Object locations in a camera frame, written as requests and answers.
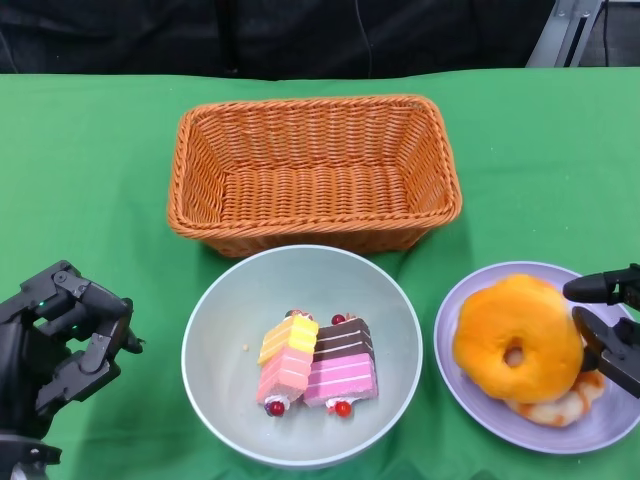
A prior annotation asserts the yellow and pink cake slice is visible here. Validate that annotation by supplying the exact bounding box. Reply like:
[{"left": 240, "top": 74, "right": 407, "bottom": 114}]
[{"left": 255, "top": 310, "right": 320, "bottom": 417}]

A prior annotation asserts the chocolate and pink cake slice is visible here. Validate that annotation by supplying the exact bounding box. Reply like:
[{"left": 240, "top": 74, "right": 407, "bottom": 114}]
[{"left": 302, "top": 313, "right": 380, "bottom": 419}]

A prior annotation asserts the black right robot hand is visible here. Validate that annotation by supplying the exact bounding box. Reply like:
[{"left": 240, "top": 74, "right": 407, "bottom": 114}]
[{"left": 562, "top": 263, "right": 640, "bottom": 401}]

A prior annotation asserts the orange wicker basket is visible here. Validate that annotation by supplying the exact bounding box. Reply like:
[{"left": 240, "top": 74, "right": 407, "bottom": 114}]
[{"left": 167, "top": 94, "right": 464, "bottom": 259}]

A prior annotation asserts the silver aluminium frame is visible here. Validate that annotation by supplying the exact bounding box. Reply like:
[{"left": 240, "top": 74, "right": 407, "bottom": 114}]
[{"left": 524, "top": 0, "right": 606, "bottom": 69}]

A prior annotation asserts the round orange croissant bread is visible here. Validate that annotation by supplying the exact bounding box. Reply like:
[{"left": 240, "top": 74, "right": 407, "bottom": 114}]
[{"left": 502, "top": 372, "right": 606, "bottom": 429}]

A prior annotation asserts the white round plate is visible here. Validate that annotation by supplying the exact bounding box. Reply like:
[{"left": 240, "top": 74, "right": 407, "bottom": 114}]
[{"left": 433, "top": 260, "right": 640, "bottom": 455}]

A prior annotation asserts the pale grey-green bowl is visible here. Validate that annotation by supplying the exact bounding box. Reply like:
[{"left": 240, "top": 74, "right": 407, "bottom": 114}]
[{"left": 180, "top": 244, "right": 421, "bottom": 470}]

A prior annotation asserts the long orange striped bread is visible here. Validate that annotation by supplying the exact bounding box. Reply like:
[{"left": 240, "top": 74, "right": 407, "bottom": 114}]
[{"left": 453, "top": 274, "right": 586, "bottom": 405}]

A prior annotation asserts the black backdrop cloth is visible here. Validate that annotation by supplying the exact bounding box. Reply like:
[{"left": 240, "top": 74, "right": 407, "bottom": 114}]
[{"left": 0, "top": 0, "right": 640, "bottom": 84}]

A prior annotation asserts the green tablecloth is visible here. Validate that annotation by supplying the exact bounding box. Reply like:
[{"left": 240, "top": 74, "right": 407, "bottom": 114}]
[{"left": 0, "top": 67, "right": 640, "bottom": 480}]

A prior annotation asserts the thin black hanging cable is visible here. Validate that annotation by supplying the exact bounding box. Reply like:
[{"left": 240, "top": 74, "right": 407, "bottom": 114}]
[{"left": 601, "top": 0, "right": 612, "bottom": 67}]

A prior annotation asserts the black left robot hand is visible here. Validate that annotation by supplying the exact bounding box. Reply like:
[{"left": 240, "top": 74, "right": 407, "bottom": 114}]
[{"left": 0, "top": 259, "right": 146, "bottom": 441}]

